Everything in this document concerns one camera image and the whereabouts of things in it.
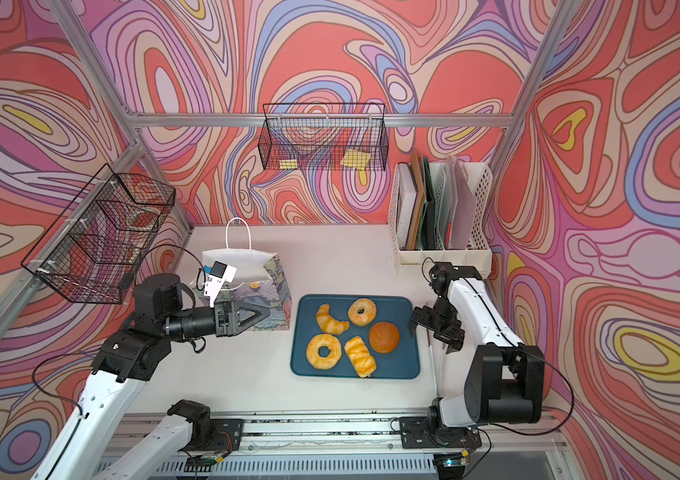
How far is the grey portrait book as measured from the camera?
951mm

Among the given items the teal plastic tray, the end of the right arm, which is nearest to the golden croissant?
the teal plastic tray

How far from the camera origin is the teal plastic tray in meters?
0.84

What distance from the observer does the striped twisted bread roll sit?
2.70 feet

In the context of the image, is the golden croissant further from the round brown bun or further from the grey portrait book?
the grey portrait book

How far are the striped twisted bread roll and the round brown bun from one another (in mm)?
33

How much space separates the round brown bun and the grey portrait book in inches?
12.0

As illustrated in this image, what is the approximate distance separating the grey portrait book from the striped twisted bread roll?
385mm

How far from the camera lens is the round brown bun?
2.83 feet

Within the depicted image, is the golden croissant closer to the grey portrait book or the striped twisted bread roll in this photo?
the striped twisted bread roll

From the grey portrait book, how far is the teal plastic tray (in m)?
0.24

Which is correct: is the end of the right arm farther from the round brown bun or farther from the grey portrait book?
the grey portrait book
